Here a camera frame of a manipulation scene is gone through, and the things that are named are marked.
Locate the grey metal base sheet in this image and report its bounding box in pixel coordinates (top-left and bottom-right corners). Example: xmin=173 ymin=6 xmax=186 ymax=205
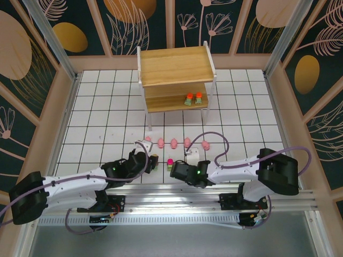
xmin=26 ymin=210 xmax=322 ymax=257

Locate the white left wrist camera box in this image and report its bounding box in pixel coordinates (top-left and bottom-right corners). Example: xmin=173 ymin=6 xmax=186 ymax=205
xmin=135 ymin=139 xmax=154 ymax=155

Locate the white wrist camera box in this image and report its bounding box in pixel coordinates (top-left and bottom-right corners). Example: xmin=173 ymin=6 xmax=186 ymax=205
xmin=135 ymin=139 xmax=154 ymax=155
xmin=184 ymin=147 xmax=200 ymax=163

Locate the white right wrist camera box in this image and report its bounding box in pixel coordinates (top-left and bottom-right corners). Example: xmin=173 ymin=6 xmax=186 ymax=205
xmin=184 ymin=147 xmax=200 ymax=163

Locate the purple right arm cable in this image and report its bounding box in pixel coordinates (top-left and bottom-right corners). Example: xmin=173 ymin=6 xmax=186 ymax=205
xmin=187 ymin=132 xmax=313 ymax=231

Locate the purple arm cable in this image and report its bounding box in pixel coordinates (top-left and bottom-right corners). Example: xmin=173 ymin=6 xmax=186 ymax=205
xmin=0 ymin=141 xmax=150 ymax=236
xmin=187 ymin=132 xmax=313 ymax=231

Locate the white slotted cable duct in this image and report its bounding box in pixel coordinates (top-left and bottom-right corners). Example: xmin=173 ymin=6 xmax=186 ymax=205
xmin=37 ymin=213 xmax=241 ymax=229

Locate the aluminium side frame bar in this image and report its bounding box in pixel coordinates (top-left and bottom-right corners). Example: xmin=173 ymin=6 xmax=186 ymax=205
xmin=14 ymin=74 xmax=80 ymax=257
xmin=264 ymin=74 xmax=330 ymax=257

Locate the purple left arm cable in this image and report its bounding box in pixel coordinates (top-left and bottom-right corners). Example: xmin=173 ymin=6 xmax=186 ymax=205
xmin=0 ymin=141 xmax=150 ymax=236

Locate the wooden shelf with white frame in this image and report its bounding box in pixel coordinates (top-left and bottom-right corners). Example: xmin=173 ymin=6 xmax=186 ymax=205
xmin=136 ymin=40 xmax=217 ymax=132

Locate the aluminium frame post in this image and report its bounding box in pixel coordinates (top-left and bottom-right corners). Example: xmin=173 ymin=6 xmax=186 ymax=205
xmin=28 ymin=0 xmax=80 ymax=81
xmin=263 ymin=0 xmax=321 ymax=78

